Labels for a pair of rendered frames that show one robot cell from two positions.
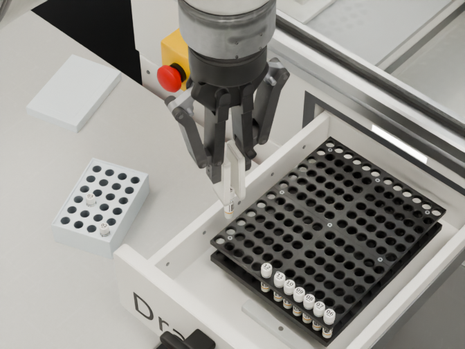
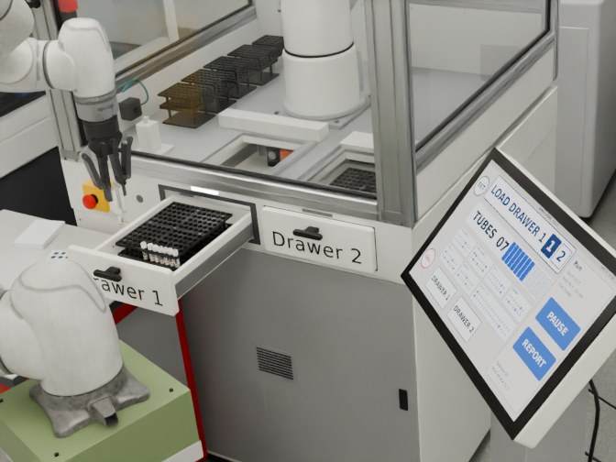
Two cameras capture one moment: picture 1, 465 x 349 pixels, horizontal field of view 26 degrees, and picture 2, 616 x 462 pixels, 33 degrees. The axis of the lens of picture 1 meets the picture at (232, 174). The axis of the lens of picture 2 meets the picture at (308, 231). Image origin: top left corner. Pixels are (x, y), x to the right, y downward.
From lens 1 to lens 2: 1.44 m
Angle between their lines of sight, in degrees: 22
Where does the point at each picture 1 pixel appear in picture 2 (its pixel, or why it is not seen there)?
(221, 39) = (94, 109)
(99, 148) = not seen: hidden behind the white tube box
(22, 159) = (14, 264)
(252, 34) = (107, 106)
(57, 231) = not seen: hidden behind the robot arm
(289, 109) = (153, 200)
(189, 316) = (106, 260)
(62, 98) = (33, 236)
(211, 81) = (94, 135)
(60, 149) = (35, 257)
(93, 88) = (49, 229)
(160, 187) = not seen: hidden behind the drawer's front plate
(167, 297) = (94, 257)
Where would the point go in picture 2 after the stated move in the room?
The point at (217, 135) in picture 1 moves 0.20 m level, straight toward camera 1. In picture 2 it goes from (104, 170) to (109, 209)
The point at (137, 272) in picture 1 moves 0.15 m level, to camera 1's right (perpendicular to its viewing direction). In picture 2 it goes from (78, 252) to (146, 240)
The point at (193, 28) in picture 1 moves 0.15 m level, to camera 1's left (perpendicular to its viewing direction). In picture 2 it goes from (82, 108) to (10, 119)
